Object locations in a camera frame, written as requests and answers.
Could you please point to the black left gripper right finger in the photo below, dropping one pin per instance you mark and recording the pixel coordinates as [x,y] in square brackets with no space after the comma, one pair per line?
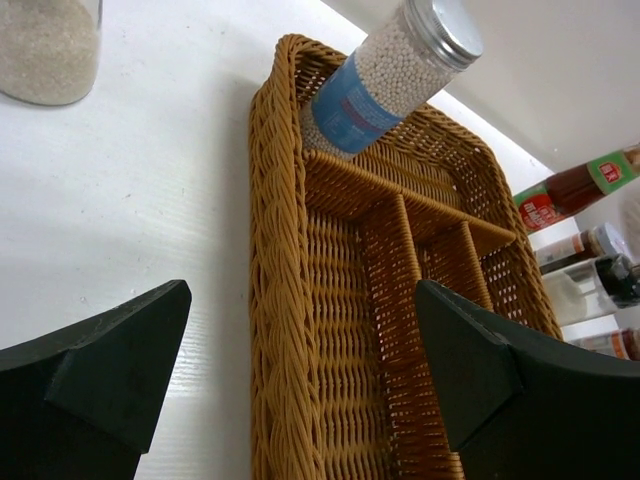
[519,404]

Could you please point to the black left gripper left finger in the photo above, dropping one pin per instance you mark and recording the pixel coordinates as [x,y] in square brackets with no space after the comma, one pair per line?
[83,402]

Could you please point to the red-lidded spice jar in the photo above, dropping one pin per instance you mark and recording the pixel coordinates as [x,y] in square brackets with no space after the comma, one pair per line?
[622,344]
[602,240]

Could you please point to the black-capped grinder white salt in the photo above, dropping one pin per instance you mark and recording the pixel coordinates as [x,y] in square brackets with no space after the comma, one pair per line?
[592,288]

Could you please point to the red sauce bottle green label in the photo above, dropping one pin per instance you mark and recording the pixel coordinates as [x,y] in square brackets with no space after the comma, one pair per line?
[569,192]

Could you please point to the clear-capped grinder with white salt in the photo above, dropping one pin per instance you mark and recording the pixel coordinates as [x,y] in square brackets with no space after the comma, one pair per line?
[50,50]

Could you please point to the white beads jar silver lid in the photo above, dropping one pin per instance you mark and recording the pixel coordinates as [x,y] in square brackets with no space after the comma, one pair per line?
[396,69]

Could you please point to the brown wicker divided basket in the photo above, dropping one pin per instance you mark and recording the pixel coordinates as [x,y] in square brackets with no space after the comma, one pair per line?
[340,384]

